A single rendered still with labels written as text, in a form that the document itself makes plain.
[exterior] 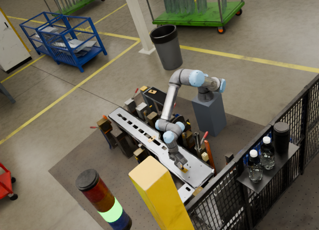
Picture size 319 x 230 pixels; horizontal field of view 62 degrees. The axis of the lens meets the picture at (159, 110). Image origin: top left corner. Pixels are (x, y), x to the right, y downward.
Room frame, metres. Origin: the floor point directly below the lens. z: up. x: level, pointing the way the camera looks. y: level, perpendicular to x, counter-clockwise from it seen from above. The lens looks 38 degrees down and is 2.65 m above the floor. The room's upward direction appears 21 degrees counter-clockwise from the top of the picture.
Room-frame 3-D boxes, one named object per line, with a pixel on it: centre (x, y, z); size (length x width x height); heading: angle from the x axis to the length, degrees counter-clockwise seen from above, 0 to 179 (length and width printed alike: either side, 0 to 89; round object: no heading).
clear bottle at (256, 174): (0.76, -0.33, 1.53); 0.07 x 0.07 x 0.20
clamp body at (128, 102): (2.37, 0.25, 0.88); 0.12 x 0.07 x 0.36; 116
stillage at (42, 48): (7.62, 2.07, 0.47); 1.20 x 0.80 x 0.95; 32
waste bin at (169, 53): (4.57, -0.57, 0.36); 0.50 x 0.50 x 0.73
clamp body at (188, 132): (1.59, -0.16, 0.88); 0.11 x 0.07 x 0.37; 116
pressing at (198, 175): (1.77, 0.17, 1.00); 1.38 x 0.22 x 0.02; 26
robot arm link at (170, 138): (1.34, 0.00, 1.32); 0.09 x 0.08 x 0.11; 131
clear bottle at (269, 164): (0.80, -0.42, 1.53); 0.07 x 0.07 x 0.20
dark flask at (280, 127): (0.86, -0.53, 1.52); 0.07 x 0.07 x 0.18
